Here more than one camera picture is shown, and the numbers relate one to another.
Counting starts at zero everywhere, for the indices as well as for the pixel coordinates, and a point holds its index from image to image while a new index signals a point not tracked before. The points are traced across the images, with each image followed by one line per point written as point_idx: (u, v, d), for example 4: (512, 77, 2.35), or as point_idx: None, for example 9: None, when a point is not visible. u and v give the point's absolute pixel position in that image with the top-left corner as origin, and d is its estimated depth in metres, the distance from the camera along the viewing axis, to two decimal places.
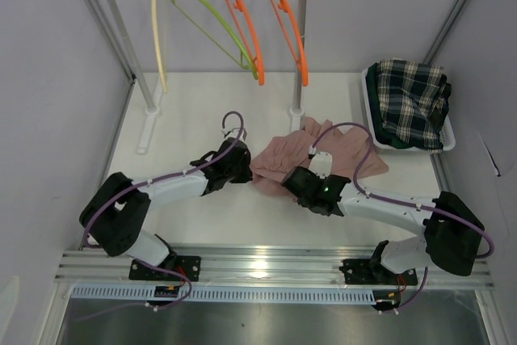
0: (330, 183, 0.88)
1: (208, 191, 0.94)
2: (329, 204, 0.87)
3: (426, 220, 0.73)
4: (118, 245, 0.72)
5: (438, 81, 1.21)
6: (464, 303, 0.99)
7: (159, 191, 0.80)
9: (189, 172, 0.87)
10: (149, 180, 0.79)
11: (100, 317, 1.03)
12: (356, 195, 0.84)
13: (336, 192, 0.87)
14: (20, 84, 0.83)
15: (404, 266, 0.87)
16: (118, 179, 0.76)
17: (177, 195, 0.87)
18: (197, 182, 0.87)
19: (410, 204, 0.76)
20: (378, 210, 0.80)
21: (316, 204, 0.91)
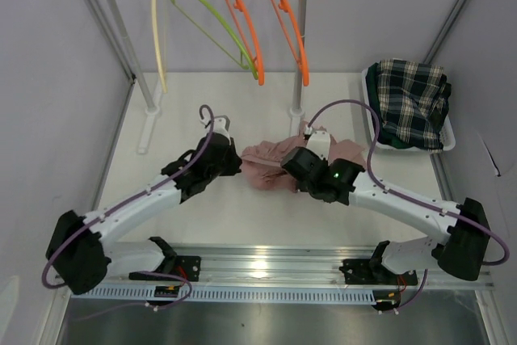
0: (341, 168, 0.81)
1: (186, 198, 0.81)
2: (338, 190, 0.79)
3: (451, 227, 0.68)
4: (86, 287, 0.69)
5: (438, 81, 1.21)
6: (464, 303, 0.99)
7: (115, 224, 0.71)
9: (153, 189, 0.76)
10: (101, 216, 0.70)
11: (100, 317, 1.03)
12: (373, 188, 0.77)
13: (346, 178, 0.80)
14: (20, 84, 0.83)
15: (404, 266, 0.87)
16: (69, 220, 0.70)
17: (152, 213, 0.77)
18: (168, 195, 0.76)
19: (436, 208, 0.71)
20: (398, 208, 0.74)
21: (321, 191, 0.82)
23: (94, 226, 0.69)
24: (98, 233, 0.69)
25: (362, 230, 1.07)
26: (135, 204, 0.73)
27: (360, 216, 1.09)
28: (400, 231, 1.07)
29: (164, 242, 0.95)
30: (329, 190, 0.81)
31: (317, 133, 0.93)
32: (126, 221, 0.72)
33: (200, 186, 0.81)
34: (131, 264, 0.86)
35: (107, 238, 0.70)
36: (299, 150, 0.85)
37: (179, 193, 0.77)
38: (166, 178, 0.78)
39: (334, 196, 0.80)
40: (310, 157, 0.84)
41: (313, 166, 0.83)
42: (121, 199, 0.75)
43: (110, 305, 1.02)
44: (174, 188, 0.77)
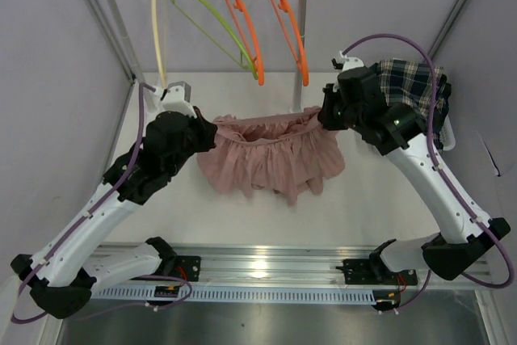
0: (403, 114, 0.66)
1: (145, 198, 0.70)
2: (388, 136, 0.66)
3: (472, 236, 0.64)
4: (77, 305, 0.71)
5: (438, 81, 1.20)
6: (464, 303, 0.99)
7: (60, 263, 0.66)
9: (94, 210, 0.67)
10: (43, 262, 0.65)
11: (100, 317, 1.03)
12: (423, 157, 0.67)
13: (402, 128, 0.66)
14: (20, 84, 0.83)
15: (402, 266, 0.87)
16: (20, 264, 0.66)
17: (109, 229, 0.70)
18: (113, 212, 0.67)
19: (470, 212, 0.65)
20: (434, 191, 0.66)
21: (367, 128, 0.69)
23: (42, 271, 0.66)
24: (45, 279, 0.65)
25: (362, 230, 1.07)
26: (75, 237, 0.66)
27: (360, 215, 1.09)
28: (401, 229, 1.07)
29: (164, 242, 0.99)
30: (379, 129, 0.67)
31: (349, 61, 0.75)
32: (73, 255, 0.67)
33: (158, 183, 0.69)
34: (123, 275, 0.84)
35: (58, 278, 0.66)
36: (369, 73, 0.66)
37: (127, 204, 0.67)
38: (107, 190, 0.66)
39: (379, 140, 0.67)
40: (376, 87, 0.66)
41: (374, 97, 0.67)
42: (66, 227, 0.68)
43: (110, 305, 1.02)
44: (118, 201, 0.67)
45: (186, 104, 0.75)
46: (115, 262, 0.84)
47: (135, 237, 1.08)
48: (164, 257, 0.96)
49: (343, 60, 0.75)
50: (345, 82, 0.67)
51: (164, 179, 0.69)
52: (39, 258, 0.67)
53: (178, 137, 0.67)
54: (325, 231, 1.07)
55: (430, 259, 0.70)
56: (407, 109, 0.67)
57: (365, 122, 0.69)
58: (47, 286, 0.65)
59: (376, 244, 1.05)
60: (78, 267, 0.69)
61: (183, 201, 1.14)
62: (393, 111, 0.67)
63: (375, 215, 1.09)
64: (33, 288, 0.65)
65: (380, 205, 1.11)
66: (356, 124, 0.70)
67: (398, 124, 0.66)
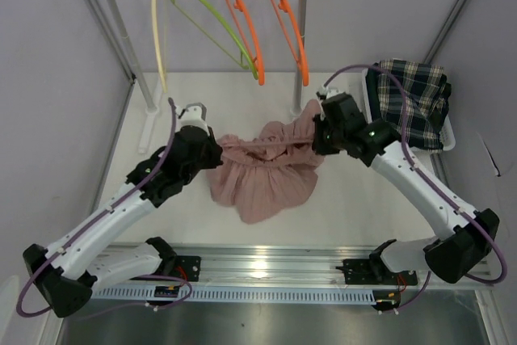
0: (377, 128, 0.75)
1: (160, 202, 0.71)
2: (367, 148, 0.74)
3: (457, 227, 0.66)
4: (76, 305, 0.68)
5: (438, 81, 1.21)
6: (464, 303, 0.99)
7: (77, 254, 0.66)
9: (116, 205, 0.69)
10: (60, 250, 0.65)
11: (100, 317, 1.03)
12: (401, 161, 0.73)
13: (379, 140, 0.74)
14: (20, 83, 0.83)
15: (403, 265, 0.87)
16: (30, 255, 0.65)
17: (125, 226, 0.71)
18: (133, 209, 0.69)
19: (453, 204, 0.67)
20: (417, 189, 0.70)
21: (350, 143, 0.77)
23: (56, 261, 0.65)
24: (60, 268, 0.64)
25: (362, 230, 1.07)
26: (95, 229, 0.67)
27: (360, 215, 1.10)
28: (400, 229, 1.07)
29: (164, 241, 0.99)
30: (358, 144, 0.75)
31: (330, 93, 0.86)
32: (90, 247, 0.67)
33: (175, 187, 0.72)
34: (122, 275, 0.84)
35: (72, 269, 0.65)
36: (348, 97, 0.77)
37: (146, 204, 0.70)
38: (131, 187, 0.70)
39: (359, 152, 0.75)
40: (354, 109, 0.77)
41: (353, 117, 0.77)
42: (86, 220, 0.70)
43: (110, 305, 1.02)
44: (140, 199, 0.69)
45: (202, 122, 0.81)
46: (115, 261, 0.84)
47: (135, 237, 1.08)
48: (164, 257, 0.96)
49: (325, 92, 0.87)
50: (329, 106, 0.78)
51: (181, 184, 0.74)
52: (56, 247, 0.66)
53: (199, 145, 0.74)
54: (324, 231, 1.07)
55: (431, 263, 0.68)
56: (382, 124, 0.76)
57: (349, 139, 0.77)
58: (61, 275, 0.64)
59: (376, 244, 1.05)
60: (90, 261, 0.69)
61: (183, 201, 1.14)
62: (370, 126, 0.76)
63: (375, 215, 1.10)
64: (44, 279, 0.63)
65: (380, 205, 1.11)
66: (343, 140, 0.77)
67: (373, 136, 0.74)
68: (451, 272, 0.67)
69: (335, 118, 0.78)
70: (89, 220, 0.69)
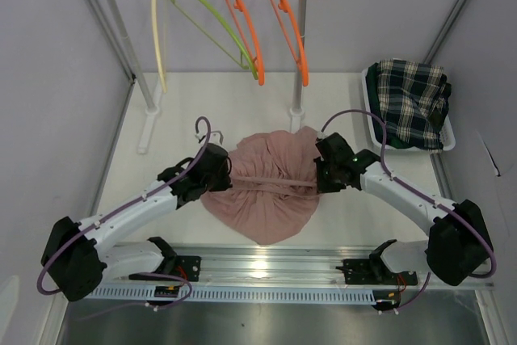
0: (362, 155, 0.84)
1: (181, 204, 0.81)
2: (353, 174, 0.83)
3: (437, 217, 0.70)
4: (83, 292, 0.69)
5: (438, 81, 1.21)
6: (463, 302, 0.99)
7: (110, 232, 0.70)
9: (150, 195, 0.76)
10: (96, 224, 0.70)
11: (101, 317, 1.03)
12: (380, 174, 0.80)
13: (363, 166, 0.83)
14: (20, 83, 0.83)
15: (403, 266, 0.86)
16: (64, 227, 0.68)
17: (151, 216, 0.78)
18: (164, 201, 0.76)
19: (430, 199, 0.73)
20: (397, 194, 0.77)
21: (340, 172, 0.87)
23: (90, 233, 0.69)
24: (94, 240, 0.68)
25: (361, 230, 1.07)
26: (129, 212, 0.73)
27: (360, 215, 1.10)
28: (400, 229, 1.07)
29: (163, 241, 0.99)
30: (346, 171, 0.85)
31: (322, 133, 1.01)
32: (121, 228, 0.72)
33: (195, 193, 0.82)
34: (128, 267, 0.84)
35: (102, 244, 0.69)
36: (336, 135, 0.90)
37: (174, 199, 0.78)
38: (161, 183, 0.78)
39: (347, 178, 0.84)
40: (341, 142, 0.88)
41: (342, 149, 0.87)
42: (118, 204, 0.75)
43: (111, 304, 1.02)
44: (170, 194, 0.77)
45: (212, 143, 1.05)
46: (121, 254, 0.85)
47: (135, 237, 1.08)
48: (164, 256, 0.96)
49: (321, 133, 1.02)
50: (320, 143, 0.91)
51: (199, 192, 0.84)
52: (91, 220, 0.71)
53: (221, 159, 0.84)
54: (324, 232, 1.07)
55: (431, 265, 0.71)
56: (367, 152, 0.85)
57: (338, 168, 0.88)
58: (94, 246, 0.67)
59: (376, 244, 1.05)
60: (116, 241, 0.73)
61: None
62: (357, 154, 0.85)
63: (375, 215, 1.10)
64: (74, 250, 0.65)
65: (380, 206, 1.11)
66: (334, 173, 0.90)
67: (357, 162, 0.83)
68: (452, 271, 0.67)
69: (326, 153, 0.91)
70: (123, 204, 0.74)
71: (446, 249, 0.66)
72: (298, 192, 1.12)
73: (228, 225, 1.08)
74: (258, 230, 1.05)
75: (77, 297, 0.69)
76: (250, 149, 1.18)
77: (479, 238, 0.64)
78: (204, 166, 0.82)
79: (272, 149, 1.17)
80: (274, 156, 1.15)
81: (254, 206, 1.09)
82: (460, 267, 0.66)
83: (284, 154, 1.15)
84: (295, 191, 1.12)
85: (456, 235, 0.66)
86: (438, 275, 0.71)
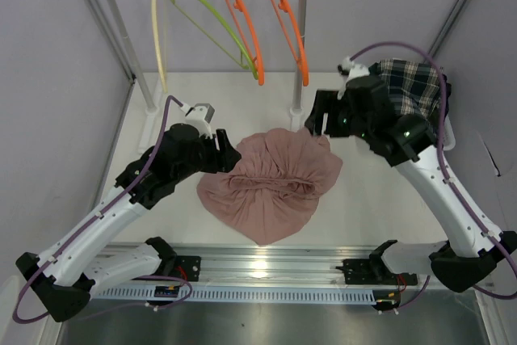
0: (412, 125, 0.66)
1: (153, 202, 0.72)
2: (399, 149, 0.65)
3: (483, 250, 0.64)
4: (76, 309, 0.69)
5: (438, 81, 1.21)
6: (463, 303, 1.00)
7: (67, 263, 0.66)
9: (106, 211, 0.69)
10: (51, 258, 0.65)
11: (100, 317, 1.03)
12: (434, 170, 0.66)
13: (411, 142, 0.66)
14: (20, 83, 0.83)
15: (399, 260, 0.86)
16: (23, 264, 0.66)
17: (116, 231, 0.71)
18: (123, 214, 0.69)
19: (481, 225, 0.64)
20: (443, 203, 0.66)
21: (376, 140, 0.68)
23: (48, 269, 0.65)
24: (52, 276, 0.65)
25: (362, 230, 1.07)
26: (85, 237, 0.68)
27: (359, 215, 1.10)
28: (400, 229, 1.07)
29: (163, 241, 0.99)
30: (388, 141, 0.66)
31: (355, 67, 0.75)
32: (81, 254, 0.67)
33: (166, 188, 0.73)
34: (121, 276, 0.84)
35: (64, 278, 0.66)
36: (380, 82, 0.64)
37: (136, 207, 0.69)
38: (119, 192, 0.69)
39: (388, 152, 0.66)
40: (386, 97, 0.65)
41: (385, 107, 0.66)
42: (76, 227, 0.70)
43: (110, 304, 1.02)
44: (129, 204, 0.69)
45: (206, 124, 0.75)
46: (114, 263, 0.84)
47: (136, 237, 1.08)
48: (162, 257, 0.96)
49: (350, 66, 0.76)
50: (357, 92, 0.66)
51: (173, 187, 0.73)
52: (48, 255, 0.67)
53: (190, 147, 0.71)
54: (325, 231, 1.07)
55: (439, 271, 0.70)
56: (418, 122, 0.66)
57: (375, 133, 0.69)
58: (53, 283, 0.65)
59: (376, 244, 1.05)
60: (82, 268, 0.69)
61: (183, 202, 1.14)
62: (405, 123, 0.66)
63: (375, 215, 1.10)
64: (40, 283, 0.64)
65: (380, 205, 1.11)
66: (366, 133, 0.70)
67: (409, 136, 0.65)
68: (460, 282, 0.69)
69: (362, 106, 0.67)
70: (78, 228, 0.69)
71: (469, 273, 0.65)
72: (297, 192, 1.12)
73: (228, 225, 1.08)
74: (258, 230, 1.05)
75: (72, 315, 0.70)
76: (250, 149, 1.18)
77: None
78: (172, 159, 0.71)
79: (271, 148, 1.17)
80: (273, 156, 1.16)
81: (253, 206, 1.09)
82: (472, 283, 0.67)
83: (284, 153, 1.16)
84: (294, 190, 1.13)
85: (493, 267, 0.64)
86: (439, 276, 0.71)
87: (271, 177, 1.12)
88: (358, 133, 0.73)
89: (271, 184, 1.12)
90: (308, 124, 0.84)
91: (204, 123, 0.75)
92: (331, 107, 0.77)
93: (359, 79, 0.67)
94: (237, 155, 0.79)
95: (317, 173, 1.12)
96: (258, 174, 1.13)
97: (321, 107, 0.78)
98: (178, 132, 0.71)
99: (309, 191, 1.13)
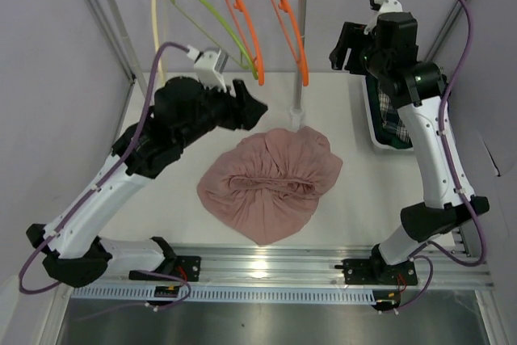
0: (427, 72, 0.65)
1: (156, 172, 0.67)
2: (405, 88, 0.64)
3: (448, 204, 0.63)
4: (89, 279, 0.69)
5: None
6: (464, 303, 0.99)
7: (69, 237, 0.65)
9: (102, 184, 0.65)
10: (53, 233, 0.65)
11: (99, 317, 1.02)
12: (431, 119, 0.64)
13: (422, 85, 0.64)
14: (21, 84, 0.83)
15: (398, 257, 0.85)
16: (32, 237, 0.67)
17: (119, 201, 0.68)
18: (121, 187, 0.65)
19: (456, 182, 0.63)
20: (429, 153, 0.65)
21: (386, 77, 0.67)
23: (52, 243, 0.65)
24: (56, 251, 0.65)
25: (362, 230, 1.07)
26: (84, 210, 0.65)
27: (360, 216, 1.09)
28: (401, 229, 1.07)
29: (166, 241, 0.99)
30: (397, 80, 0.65)
31: (388, 2, 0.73)
32: (83, 229, 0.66)
33: (170, 156, 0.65)
34: (130, 263, 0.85)
35: (69, 251, 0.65)
36: (411, 20, 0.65)
37: (135, 178, 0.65)
38: (117, 161, 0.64)
39: (393, 89, 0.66)
40: (411, 39, 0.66)
41: (407, 48, 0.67)
42: (75, 199, 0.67)
43: (108, 305, 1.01)
44: (127, 175, 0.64)
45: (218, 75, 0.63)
46: (128, 246, 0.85)
47: (136, 238, 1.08)
48: (164, 257, 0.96)
49: (381, 1, 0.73)
50: (386, 25, 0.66)
51: (175, 153, 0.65)
52: (52, 229, 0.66)
53: (190, 107, 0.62)
54: (325, 231, 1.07)
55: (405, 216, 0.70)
56: (435, 70, 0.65)
57: (388, 71, 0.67)
58: (57, 258, 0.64)
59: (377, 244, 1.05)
60: (90, 238, 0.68)
61: (182, 202, 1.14)
62: (421, 68, 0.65)
63: (375, 214, 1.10)
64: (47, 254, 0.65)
65: (381, 205, 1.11)
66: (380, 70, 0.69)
67: (419, 82, 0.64)
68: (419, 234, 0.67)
69: (386, 39, 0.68)
70: (77, 200, 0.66)
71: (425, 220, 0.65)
72: (297, 192, 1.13)
73: (228, 225, 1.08)
74: (258, 231, 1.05)
75: (82, 284, 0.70)
76: (250, 149, 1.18)
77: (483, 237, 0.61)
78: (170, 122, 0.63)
79: (271, 148, 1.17)
80: (272, 155, 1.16)
81: (253, 206, 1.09)
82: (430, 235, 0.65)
83: (284, 153, 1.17)
84: (294, 190, 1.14)
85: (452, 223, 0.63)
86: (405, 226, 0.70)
87: (271, 177, 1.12)
88: (372, 70, 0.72)
89: (271, 183, 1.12)
90: (331, 56, 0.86)
91: (215, 76, 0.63)
92: (355, 41, 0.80)
93: (393, 14, 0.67)
94: (262, 107, 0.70)
95: (317, 173, 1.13)
96: (258, 173, 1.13)
97: (346, 39, 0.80)
98: (177, 91, 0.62)
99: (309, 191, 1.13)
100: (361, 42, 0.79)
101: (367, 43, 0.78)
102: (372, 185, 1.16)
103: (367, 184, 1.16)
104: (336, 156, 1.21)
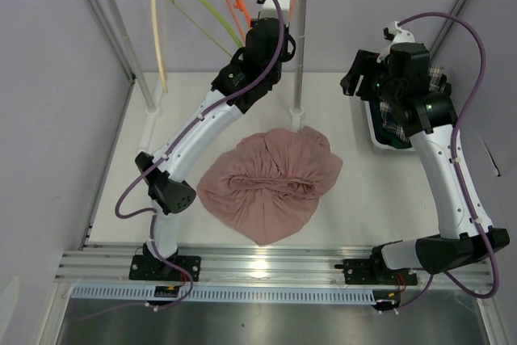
0: (439, 102, 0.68)
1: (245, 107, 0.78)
2: (416, 117, 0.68)
3: (465, 234, 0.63)
4: (183, 205, 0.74)
5: (438, 81, 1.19)
6: (463, 302, 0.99)
7: (178, 161, 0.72)
9: (206, 114, 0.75)
10: (164, 156, 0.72)
11: (100, 317, 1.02)
12: (443, 146, 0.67)
13: (434, 113, 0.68)
14: (21, 85, 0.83)
15: (398, 262, 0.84)
16: (142, 160, 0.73)
17: (215, 134, 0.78)
18: (222, 116, 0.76)
19: (472, 212, 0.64)
20: (443, 182, 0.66)
21: (399, 107, 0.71)
23: (162, 166, 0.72)
24: (166, 171, 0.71)
25: (362, 229, 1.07)
26: (190, 137, 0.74)
27: (359, 216, 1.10)
28: (400, 229, 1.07)
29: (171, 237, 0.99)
30: (409, 109, 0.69)
31: (401, 33, 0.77)
32: (188, 153, 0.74)
33: (259, 91, 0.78)
34: (167, 233, 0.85)
35: (175, 174, 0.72)
36: (422, 49, 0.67)
37: (233, 110, 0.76)
38: (218, 98, 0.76)
39: (405, 119, 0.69)
40: (424, 68, 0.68)
41: (419, 77, 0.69)
42: (179, 129, 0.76)
43: (109, 305, 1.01)
44: (227, 107, 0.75)
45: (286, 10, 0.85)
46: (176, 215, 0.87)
47: (136, 238, 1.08)
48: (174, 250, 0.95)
49: (396, 31, 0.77)
50: (397, 55, 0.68)
51: (264, 88, 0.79)
52: (160, 154, 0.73)
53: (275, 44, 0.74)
54: (324, 231, 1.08)
55: (421, 248, 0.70)
56: (447, 102, 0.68)
57: (400, 99, 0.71)
58: (168, 178, 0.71)
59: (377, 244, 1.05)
60: (189, 166, 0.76)
61: None
62: (432, 97, 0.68)
63: (374, 215, 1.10)
64: (156, 177, 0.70)
65: (380, 205, 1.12)
66: (393, 98, 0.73)
67: (430, 110, 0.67)
68: (435, 267, 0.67)
69: (399, 70, 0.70)
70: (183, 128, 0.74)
71: (440, 253, 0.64)
72: (297, 192, 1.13)
73: (228, 225, 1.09)
74: (258, 231, 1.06)
75: (176, 211, 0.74)
76: (250, 149, 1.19)
77: (497, 272, 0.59)
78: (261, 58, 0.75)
79: (271, 148, 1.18)
80: (273, 153, 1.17)
81: (253, 206, 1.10)
82: (446, 267, 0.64)
83: (284, 153, 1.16)
84: (294, 190, 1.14)
85: (469, 255, 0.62)
86: (421, 258, 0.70)
87: (270, 174, 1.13)
88: (384, 98, 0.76)
89: (267, 180, 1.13)
90: (343, 82, 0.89)
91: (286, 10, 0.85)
92: (367, 69, 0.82)
93: (405, 44, 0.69)
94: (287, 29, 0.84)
95: (317, 173, 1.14)
96: (258, 174, 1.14)
97: (359, 66, 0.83)
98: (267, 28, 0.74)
99: (309, 191, 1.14)
100: (373, 69, 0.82)
101: (379, 71, 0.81)
102: (373, 185, 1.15)
103: (367, 185, 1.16)
104: (336, 156, 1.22)
